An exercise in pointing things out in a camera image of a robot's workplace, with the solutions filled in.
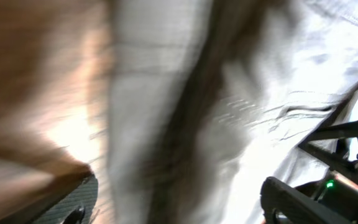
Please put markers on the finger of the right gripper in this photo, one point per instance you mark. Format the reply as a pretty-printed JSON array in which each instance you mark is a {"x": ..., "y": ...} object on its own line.
[{"x": 335, "y": 161}]

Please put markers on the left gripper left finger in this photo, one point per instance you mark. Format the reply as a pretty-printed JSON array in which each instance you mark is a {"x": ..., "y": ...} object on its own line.
[{"x": 74, "y": 206}]

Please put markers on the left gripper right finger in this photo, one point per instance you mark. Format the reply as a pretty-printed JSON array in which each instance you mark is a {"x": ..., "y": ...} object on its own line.
[{"x": 276, "y": 196}]

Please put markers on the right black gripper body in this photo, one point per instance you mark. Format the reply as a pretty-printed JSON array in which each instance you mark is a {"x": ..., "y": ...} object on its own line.
[{"x": 335, "y": 192}]

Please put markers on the grey cotton shorts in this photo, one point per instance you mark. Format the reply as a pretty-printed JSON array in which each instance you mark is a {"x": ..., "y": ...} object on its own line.
[{"x": 209, "y": 98}]

